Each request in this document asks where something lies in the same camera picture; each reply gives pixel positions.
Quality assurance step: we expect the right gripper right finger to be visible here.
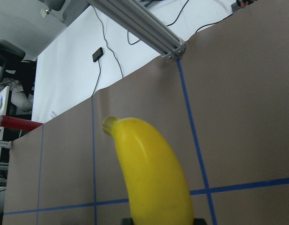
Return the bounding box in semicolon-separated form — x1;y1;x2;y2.
193;218;206;225

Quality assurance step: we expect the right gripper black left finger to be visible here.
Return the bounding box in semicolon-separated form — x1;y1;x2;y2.
120;217;133;225

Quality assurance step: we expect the red cylinder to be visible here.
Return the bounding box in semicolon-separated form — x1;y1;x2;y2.
0;115;43;131

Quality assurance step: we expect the aluminium frame post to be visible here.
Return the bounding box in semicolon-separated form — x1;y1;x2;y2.
88;0;186;59

